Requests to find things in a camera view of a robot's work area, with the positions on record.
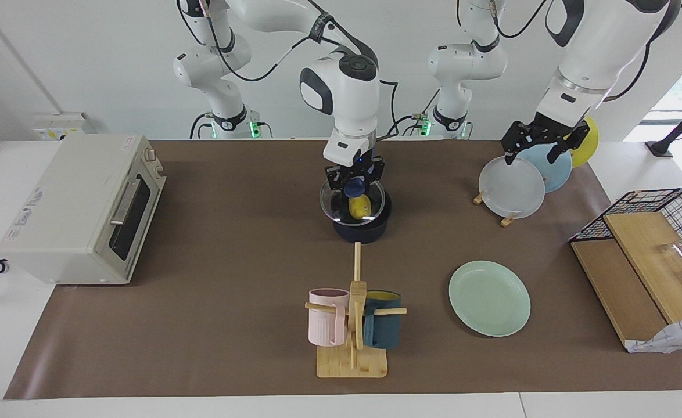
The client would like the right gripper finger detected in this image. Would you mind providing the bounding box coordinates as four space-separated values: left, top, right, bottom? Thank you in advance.
368 156 386 188
325 165 349 193

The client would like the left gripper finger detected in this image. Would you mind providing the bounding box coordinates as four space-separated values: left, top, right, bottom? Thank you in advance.
547 126 591 164
501 122 525 167

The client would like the glass lid blue knob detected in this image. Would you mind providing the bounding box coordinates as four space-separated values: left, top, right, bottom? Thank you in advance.
320 177 387 225

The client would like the yellow lemon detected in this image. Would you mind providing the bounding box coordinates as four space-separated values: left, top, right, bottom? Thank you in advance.
348 196 373 221

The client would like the yellow plate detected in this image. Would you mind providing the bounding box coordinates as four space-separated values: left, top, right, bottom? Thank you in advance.
566 115 600 169

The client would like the light blue plate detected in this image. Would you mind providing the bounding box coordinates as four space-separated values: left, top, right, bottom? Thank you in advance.
515 142 573 193

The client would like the grey plate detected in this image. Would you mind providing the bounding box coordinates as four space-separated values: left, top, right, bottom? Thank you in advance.
479 156 546 220

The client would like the wooden plate rack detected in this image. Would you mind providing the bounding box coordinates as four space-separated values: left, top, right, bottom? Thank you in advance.
473 190 517 228

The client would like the light green plate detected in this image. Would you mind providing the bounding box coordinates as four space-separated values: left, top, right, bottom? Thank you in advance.
448 260 532 337

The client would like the dark blue saucepan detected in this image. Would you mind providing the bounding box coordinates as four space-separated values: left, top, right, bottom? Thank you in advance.
332 196 393 243

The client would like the black angled stand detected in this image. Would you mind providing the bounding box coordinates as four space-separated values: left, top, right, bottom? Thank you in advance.
646 93 682 157

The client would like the brown table mat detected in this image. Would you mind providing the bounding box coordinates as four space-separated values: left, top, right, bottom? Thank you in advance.
4 139 682 400

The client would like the light wooden board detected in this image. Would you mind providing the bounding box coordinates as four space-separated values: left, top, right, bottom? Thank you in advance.
602 211 682 325

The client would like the dark wooden board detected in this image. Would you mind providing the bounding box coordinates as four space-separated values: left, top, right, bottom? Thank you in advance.
570 238 670 349

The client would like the pink ribbed mug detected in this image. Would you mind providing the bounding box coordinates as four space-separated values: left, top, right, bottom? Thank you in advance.
308 288 350 347

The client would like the dark teal mug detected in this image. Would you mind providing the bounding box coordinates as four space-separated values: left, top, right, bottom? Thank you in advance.
363 290 403 349

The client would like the wooden mug tree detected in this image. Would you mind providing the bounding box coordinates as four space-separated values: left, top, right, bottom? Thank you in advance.
304 243 407 379

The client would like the white patterned plastic bag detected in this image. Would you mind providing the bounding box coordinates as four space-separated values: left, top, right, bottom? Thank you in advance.
626 315 682 354

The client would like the beige toaster oven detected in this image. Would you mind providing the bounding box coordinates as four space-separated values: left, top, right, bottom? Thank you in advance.
0 135 167 285

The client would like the black base cable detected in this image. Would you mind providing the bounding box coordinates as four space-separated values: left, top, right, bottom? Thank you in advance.
189 113 214 140
387 89 440 138

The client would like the black wire basket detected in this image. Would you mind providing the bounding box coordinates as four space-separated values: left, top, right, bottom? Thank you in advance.
569 187 682 268

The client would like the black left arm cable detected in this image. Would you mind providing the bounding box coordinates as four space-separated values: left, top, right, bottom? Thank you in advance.
494 0 652 102

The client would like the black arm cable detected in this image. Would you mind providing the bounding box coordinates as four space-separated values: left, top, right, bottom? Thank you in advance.
175 0 400 141
494 0 652 102

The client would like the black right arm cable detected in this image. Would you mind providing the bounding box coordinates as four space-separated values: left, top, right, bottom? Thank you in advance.
175 0 400 141

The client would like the white wall socket box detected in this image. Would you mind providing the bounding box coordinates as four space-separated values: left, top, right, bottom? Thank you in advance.
32 113 89 142

